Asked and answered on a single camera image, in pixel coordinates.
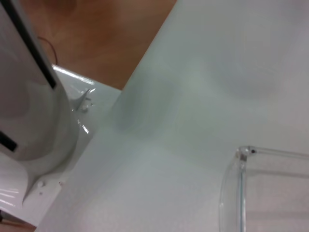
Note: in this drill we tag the white robot torso column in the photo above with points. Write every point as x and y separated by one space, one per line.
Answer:
29 108

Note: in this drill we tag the white transparent glasses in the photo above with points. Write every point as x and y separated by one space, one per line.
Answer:
242 183

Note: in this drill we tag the glossy white robot base plate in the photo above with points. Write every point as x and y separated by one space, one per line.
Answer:
101 96

